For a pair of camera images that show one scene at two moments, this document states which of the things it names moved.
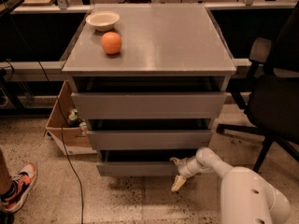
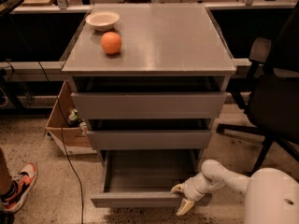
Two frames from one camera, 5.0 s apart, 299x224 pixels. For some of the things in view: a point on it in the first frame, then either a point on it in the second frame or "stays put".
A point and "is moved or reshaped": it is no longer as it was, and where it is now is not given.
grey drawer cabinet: (150, 81) stays put
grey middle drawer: (150, 140) stays put
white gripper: (186, 168) → (191, 189)
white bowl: (102, 21) stays put
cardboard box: (71, 139) stays put
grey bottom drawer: (149, 162) is moved or reshaped
